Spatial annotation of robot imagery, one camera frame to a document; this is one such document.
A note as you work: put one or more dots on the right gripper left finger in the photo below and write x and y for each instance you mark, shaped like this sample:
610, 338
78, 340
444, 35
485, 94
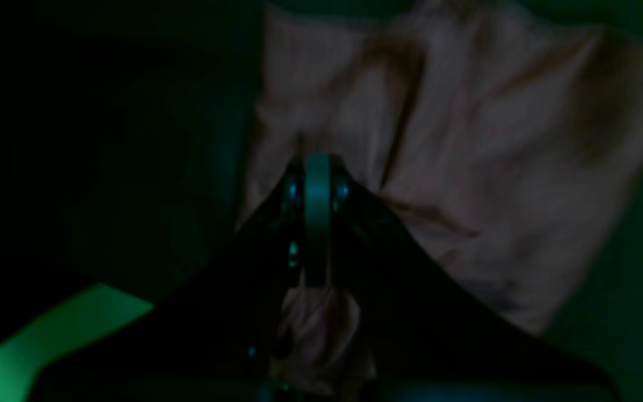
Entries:
213, 340

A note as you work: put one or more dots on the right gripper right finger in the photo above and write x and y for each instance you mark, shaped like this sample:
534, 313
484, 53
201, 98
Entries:
430, 339

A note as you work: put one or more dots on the red long-sleeve shirt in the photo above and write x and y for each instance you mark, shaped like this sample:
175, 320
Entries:
507, 145

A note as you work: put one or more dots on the white bin left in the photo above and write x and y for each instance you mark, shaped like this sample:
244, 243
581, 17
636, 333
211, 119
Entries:
81, 319

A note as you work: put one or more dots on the black table cloth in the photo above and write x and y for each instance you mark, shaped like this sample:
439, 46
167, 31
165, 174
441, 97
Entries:
125, 129

